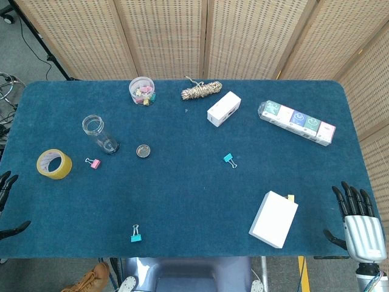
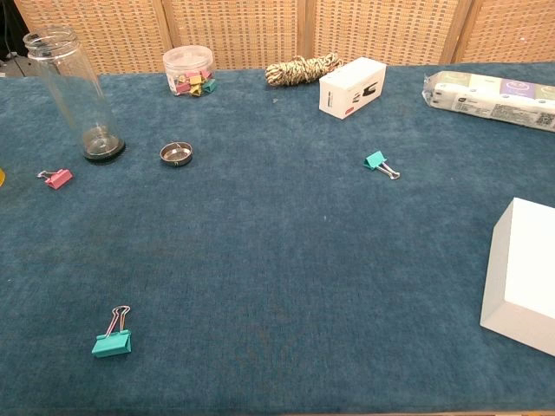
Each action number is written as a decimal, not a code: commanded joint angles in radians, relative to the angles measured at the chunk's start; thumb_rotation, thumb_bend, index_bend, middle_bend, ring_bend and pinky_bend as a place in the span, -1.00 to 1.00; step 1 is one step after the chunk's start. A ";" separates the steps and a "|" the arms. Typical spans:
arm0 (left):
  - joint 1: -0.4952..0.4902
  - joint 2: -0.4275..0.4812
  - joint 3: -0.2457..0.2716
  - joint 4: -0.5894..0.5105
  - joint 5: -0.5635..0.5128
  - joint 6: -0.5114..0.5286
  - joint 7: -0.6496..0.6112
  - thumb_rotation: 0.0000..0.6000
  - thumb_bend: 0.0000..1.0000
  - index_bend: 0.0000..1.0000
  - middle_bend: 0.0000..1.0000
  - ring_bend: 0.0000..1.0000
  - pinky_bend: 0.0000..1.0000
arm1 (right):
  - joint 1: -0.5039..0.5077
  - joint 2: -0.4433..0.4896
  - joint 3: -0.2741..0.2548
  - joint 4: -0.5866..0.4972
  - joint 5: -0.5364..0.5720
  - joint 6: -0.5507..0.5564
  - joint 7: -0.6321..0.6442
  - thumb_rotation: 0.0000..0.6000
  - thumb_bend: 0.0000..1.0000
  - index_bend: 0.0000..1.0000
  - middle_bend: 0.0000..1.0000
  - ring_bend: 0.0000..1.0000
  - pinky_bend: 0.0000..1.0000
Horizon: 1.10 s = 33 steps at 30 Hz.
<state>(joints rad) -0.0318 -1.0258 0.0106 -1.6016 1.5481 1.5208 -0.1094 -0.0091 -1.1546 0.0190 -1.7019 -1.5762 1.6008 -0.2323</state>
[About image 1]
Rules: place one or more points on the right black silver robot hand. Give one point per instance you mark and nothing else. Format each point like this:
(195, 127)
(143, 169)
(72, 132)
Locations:
(363, 234)

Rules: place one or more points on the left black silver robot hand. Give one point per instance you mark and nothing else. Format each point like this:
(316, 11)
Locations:
(6, 185)

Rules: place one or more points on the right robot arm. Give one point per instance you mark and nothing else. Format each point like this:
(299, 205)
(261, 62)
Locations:
(366, 278)

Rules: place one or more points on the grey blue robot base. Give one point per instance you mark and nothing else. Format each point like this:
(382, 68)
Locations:
(188, 275)

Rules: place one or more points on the clear glass jar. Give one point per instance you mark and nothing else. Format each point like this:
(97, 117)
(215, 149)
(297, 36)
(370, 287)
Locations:
(100, 134)

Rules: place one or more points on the yellow adhesive tape roll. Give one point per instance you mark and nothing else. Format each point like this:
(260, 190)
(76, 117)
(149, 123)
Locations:
(65, 168)

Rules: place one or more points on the yellow floor tape strip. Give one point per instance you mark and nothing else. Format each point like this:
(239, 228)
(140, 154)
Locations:
(304, 273)

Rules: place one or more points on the large plain white box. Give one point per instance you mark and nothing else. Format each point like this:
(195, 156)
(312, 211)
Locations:
(273, 220)

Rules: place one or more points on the white perforated robot foot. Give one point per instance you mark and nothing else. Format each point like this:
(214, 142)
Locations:
(127, 284)
(257, 286)

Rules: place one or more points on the brown leather shoe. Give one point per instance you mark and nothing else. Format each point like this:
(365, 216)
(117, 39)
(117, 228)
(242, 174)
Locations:
(88, 281)

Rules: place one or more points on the teal binder clip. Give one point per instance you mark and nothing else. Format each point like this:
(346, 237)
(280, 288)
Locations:
(227, 158)
(136, 238)

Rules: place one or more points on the black stand leg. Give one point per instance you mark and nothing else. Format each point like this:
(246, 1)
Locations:
(45, 50)

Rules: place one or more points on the pink binder clip in jar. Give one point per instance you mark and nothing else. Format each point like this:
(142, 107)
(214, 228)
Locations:
(138, 99)

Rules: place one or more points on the yellow binder clip in jar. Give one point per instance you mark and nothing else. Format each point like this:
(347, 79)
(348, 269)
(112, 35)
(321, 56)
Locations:
(146, 102)

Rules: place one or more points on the clear plastic clip jar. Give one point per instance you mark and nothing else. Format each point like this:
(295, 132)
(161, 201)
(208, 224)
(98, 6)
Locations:
(141, 91)

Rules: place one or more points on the black caster wheel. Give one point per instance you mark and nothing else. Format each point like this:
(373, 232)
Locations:
(7, 15)

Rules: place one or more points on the green binder clip in jar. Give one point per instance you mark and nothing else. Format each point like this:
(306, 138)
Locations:
(152, 97)

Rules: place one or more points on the blue table cloth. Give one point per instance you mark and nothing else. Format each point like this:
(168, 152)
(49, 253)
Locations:
(182, 197)

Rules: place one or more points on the small white stapler box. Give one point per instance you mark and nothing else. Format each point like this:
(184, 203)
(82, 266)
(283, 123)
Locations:
(223, 108)

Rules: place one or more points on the woven rattan folding screen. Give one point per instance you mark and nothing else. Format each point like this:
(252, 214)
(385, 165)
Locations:
(167, 36)

